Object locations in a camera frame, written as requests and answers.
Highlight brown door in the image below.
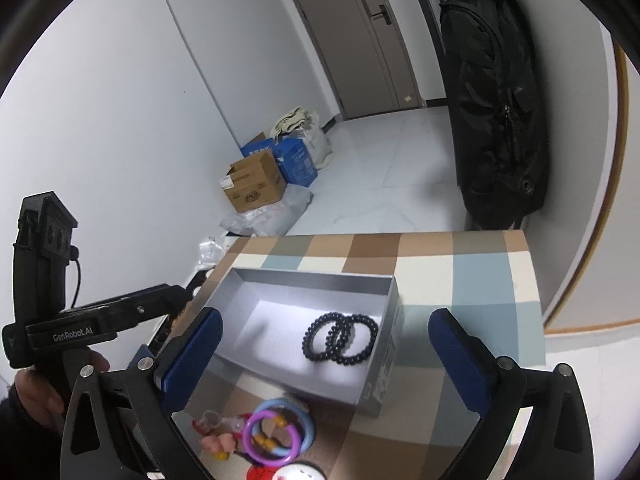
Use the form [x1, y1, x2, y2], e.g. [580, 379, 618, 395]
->
[293, 0, 423, 119]

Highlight black camera module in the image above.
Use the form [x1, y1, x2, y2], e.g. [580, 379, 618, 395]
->
[13, 192, 78, 326]

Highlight blue cardboard box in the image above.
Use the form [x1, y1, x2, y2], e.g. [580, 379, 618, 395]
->
[241, 133, 318, 188]

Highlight red figurine keychain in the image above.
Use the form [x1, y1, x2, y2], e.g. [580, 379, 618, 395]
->
[192, 410, 250, 460]

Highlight light blue ring toy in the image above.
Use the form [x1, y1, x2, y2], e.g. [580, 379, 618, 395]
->
[241, 396, 316, 467]

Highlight brown cardboard box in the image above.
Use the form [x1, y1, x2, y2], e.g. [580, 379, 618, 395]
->
[219, 151, 286, 214]

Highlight black beaded bracelet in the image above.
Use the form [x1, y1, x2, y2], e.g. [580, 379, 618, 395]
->
[328, 312, 380, 366]
[301, 311, 354, 362]

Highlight white plastic bags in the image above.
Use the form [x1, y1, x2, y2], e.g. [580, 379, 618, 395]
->
[195, 184, 312, 271]

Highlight person's left hand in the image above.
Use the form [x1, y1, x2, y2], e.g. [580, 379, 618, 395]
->
[14, 368, 65, 428]

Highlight purple ring toy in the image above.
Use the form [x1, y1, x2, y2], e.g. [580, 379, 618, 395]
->
[241, 410, 302, 467]

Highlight silver phone box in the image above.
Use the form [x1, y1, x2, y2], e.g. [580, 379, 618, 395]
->
[206, 268, 402, 417]

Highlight black backpack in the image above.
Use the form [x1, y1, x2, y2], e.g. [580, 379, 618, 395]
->
[440, 0, 550, 230]

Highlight checkered table cloth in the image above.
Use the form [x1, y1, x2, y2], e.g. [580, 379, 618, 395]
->
[175, 231, 546, 479]

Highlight white cloth bag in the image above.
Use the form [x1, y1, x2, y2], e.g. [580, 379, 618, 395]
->
[268, 107, 333, 170]

